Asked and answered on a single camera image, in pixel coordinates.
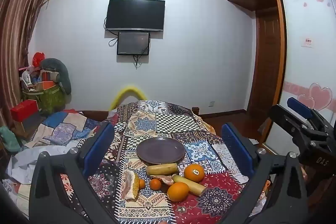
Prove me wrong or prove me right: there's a patchwork bed blanket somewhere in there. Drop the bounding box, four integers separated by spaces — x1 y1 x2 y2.
24 109 111 148

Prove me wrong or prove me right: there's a large plain orange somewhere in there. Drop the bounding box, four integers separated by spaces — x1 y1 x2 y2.
167 182 189 202

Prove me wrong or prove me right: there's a green storage box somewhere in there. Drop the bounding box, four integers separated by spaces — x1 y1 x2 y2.
22 86 66 115

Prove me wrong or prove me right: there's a patchwork printed tablecloth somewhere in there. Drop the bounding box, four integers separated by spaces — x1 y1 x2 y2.
60 100 265 224

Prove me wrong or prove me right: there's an orange cardboard box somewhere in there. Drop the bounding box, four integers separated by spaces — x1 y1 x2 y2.
35 81 57 92

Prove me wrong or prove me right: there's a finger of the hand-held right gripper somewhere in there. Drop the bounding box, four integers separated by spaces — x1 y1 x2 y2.
287 97 335 133
268 105 329 147

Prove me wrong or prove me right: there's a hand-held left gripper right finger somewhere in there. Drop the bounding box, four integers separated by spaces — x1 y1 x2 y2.
221 122 309 224

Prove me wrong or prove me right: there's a white crumpled cloth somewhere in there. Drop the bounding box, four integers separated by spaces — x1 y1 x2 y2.
5 140 79 185

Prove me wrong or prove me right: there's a white heart-print sliding door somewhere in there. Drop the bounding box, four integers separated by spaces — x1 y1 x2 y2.
262 0 336 156

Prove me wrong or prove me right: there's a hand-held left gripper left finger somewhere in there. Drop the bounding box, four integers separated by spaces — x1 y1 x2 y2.
29 122 116 224

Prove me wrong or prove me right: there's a purple plate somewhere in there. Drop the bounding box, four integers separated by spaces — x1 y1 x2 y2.
136 137 186 165

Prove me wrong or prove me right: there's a wooden door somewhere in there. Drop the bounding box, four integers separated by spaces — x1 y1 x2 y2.
247 10 283 118

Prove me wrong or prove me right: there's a small peeled pomelo segment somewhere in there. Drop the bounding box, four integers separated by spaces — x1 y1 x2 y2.
150 175 174 186

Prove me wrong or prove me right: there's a wall-mounted black television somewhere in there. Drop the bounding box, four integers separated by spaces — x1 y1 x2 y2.
105 0 166 31

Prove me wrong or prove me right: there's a grey box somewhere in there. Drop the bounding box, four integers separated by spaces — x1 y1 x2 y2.
22 114 45 132

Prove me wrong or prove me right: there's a red plastic bag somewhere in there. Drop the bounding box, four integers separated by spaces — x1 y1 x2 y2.
32 52 46 67

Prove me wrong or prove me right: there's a small paper notice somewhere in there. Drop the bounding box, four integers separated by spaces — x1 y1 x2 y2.
301 36 315 48

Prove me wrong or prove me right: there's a small black wall monitor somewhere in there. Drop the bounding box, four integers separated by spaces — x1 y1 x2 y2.
117 31 151 56

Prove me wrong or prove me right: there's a striped brown curtain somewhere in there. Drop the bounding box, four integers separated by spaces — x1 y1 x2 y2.
0 0 53 140

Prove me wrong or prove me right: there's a yellow foam tube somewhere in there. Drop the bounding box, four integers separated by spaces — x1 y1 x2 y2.
108 84 147 111

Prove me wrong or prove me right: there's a large orange with sticker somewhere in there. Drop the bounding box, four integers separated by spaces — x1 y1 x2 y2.
184 164 205 183

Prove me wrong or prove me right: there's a red box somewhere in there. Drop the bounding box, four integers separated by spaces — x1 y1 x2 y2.
10 99 39 122

